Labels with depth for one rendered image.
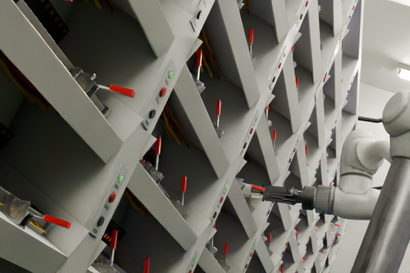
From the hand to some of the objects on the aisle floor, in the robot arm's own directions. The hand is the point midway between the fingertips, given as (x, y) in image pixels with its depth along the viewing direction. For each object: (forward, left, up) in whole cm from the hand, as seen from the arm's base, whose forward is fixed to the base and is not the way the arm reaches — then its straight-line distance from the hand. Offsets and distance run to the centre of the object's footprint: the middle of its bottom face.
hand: (251, 191), depth 244 cm
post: (-2, +121, -77) cm, 144 cm away
